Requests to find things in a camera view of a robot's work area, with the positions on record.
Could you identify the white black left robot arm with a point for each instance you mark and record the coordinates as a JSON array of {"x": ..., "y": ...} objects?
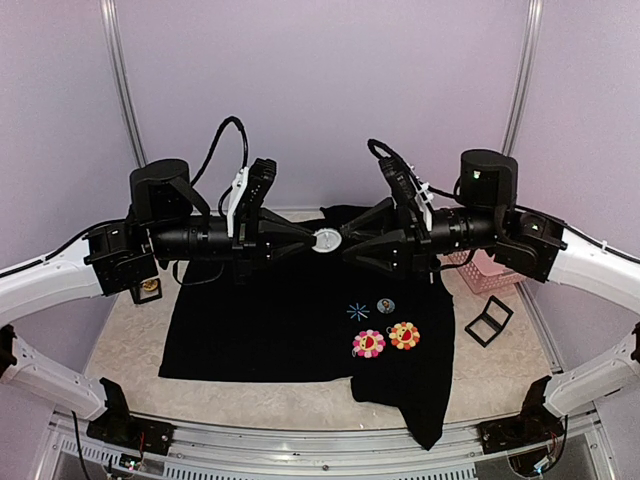
[{"x": 168, "y": 220}]

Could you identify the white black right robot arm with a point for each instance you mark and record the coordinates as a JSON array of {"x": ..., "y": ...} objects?
[{"x": 534, "y": 244}]

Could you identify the teal round brooch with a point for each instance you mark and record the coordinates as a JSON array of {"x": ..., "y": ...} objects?
[{"x": 327, "y": 240}]

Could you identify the pink plastic basket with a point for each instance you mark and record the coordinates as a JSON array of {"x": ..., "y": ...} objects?
[{"x": 482, "y": 273}]

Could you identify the pink flower plush badge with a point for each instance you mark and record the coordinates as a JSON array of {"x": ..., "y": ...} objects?
[{"x": 368, "y": 344}]

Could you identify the grey aluminium left corner post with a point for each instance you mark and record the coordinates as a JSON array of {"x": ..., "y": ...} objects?
[{"x": 110, "y": 21}]

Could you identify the gold round brooch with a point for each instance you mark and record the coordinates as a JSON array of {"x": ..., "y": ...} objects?
[{"x": 150, "y": 285}]

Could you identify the grey aluminium front rail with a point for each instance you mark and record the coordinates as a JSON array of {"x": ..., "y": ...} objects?
[{"x": 211, "y": 451}]

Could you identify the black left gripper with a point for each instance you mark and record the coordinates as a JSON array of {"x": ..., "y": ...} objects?
[{"x": 252, "y": 239}]

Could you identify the orange flower plush badge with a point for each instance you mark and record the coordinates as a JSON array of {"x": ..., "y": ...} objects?
[{"x": 404, "y": 336}]

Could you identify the grey aluminium right corner post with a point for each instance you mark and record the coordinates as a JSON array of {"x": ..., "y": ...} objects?
[{"x": 523, "y": 75}]

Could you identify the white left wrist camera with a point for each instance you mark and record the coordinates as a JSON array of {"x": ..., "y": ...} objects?
[{"x": 248, "y": 191}]

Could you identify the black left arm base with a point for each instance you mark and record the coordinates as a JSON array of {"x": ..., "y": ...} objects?
[{"x": 118, "y": 426}]

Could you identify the round portrait pin badge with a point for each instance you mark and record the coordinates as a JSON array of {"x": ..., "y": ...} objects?
[{"x": 386, "y": 306}]

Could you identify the black t-shirt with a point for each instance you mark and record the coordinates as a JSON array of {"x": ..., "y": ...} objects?
[{"x": 294, "y": 323}]

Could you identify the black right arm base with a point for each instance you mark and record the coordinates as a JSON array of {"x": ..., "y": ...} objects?
[{"x": 533, "y": 424}]

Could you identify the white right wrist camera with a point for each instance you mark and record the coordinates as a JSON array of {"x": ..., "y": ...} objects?
[{"x": 408, "y": 191}]

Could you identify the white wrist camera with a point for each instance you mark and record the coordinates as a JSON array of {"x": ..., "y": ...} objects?
[
  {"x": 248, "y": 191},
  {"x": 408, "y": 191}
]

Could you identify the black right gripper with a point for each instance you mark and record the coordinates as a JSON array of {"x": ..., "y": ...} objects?
[{"x": 412, "y": 246}]

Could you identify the black brooch box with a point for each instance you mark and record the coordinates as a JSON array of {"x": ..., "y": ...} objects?
[
  {"x": 139, "y": 296},
  {"x": 495, "y": 316}
]

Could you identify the grey aluminium corner post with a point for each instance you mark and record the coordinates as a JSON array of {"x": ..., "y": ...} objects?
[
  {"x": 523, "y": 75},
  {"x": 110, "y": 21}
]

